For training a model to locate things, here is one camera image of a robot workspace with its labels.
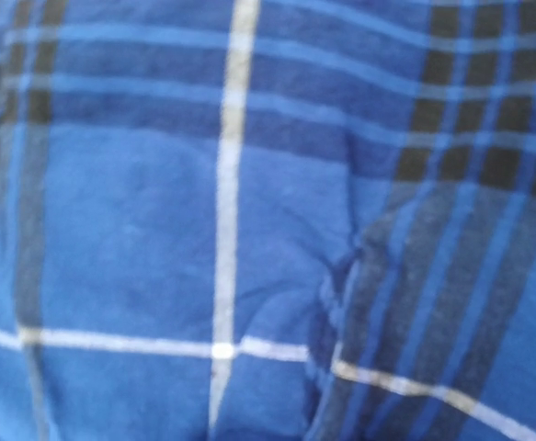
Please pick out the blue plaid long sleeve shirt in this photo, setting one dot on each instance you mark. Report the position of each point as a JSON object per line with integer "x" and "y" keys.
{"x": 267, "y": 220}

